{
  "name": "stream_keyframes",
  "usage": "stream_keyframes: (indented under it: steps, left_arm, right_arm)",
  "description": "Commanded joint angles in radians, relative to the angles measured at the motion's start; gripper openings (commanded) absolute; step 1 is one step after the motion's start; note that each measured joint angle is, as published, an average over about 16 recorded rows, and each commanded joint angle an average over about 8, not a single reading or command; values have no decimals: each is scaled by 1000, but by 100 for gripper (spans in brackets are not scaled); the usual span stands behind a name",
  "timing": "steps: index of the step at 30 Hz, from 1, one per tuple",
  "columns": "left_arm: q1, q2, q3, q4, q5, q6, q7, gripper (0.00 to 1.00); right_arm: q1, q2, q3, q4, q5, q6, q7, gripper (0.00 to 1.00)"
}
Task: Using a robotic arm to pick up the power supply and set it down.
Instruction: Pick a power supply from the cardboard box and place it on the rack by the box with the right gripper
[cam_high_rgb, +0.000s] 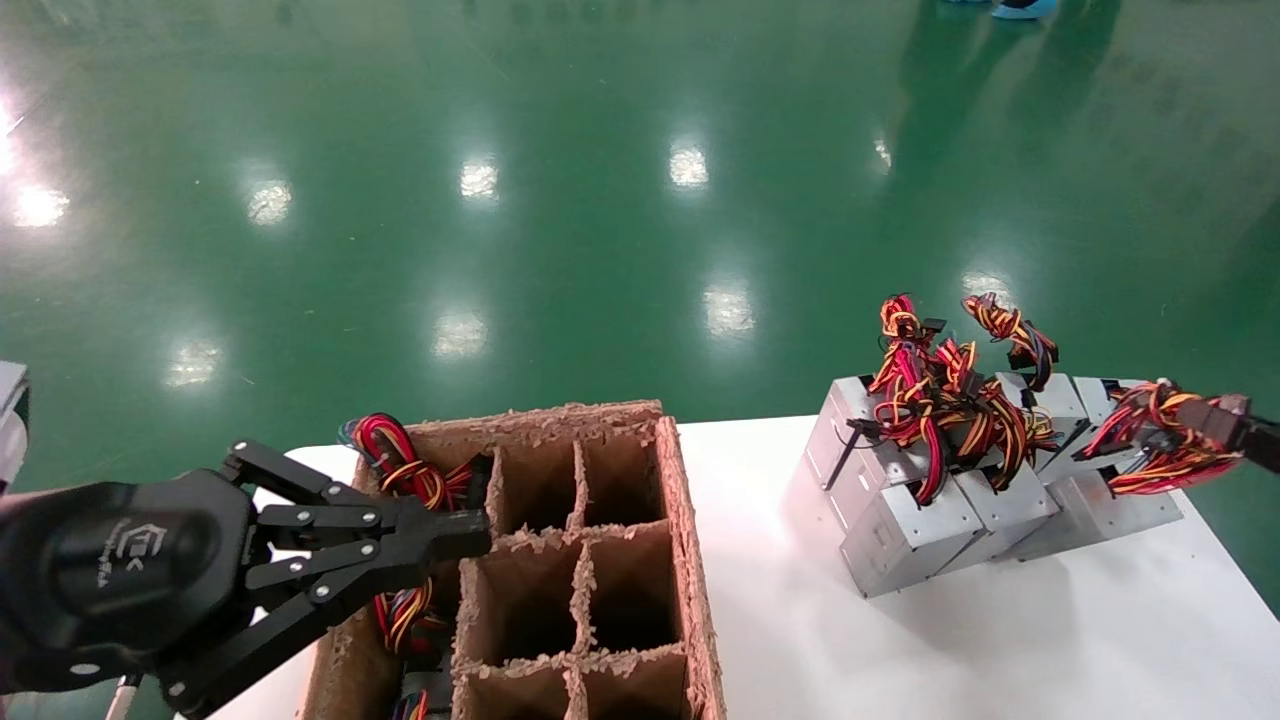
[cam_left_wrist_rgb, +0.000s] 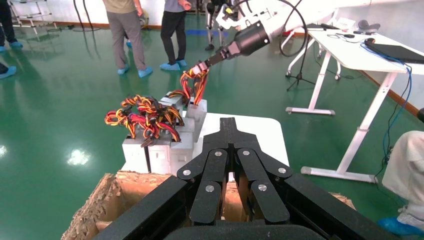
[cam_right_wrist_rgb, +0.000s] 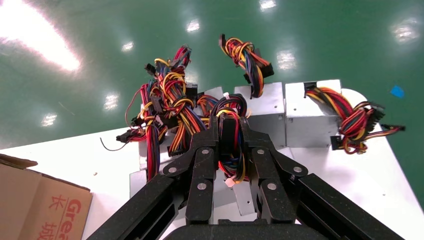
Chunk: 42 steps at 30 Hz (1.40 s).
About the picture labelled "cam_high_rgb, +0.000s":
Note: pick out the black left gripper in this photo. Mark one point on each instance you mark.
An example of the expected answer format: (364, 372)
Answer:
(120, 570)

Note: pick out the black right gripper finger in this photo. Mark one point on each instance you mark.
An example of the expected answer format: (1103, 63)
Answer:
(1262, 448)
(1215, 410)

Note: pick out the brown cardboard divider box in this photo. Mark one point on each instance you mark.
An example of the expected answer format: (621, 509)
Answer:
(520, 590)

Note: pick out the thin white rod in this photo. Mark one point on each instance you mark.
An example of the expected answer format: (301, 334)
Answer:
(122, 700)

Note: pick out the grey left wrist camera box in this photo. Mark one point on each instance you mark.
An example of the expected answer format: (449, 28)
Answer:
(10, 430)

